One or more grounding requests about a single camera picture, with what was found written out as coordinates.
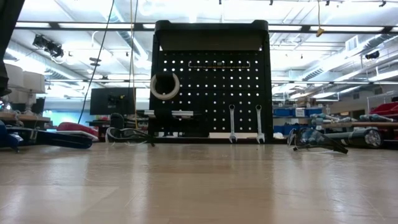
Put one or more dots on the grey teal power tool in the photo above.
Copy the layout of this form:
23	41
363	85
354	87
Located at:
373	118

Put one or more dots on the blue storage bin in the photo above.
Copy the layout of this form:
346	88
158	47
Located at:
280	129
281	112
314	112

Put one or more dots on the wooden workbench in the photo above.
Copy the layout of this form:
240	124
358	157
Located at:
373	125

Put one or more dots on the yellow hanging tag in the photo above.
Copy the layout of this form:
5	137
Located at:
320	32

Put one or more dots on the black safety glasses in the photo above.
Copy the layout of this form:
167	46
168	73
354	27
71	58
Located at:
314	138
136	133

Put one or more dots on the white tape roll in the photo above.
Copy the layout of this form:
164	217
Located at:
151	85

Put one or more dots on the black hanging camera rig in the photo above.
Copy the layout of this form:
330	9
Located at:
49	46

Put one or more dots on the red hand tool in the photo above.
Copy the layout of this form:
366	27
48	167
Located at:
74	127

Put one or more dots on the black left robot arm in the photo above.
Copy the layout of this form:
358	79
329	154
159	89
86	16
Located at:
9	21

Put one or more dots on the red storage bin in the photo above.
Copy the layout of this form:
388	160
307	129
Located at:
387	109

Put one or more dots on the silver combination wrench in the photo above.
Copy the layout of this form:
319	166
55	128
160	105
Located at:
258	124
232	124

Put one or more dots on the black aluminium table frame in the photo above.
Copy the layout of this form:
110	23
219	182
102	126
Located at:
186	140

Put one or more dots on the black office chair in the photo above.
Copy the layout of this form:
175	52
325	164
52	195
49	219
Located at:
116	119

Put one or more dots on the black ceiling device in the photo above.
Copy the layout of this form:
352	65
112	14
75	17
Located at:
372	55

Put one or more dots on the black computer monitor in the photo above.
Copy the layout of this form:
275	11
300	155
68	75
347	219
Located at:
102	102

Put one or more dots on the blue caulking gun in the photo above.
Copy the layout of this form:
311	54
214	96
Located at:
62	140

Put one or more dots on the black pegboard bracket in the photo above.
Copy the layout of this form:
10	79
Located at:
163	114

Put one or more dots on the black flashlight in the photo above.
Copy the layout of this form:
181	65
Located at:
363	138

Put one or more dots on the black pegboard tool cart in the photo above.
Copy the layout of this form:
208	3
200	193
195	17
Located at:
211	37

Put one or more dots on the black pegboard hook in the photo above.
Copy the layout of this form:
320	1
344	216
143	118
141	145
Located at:
164	81

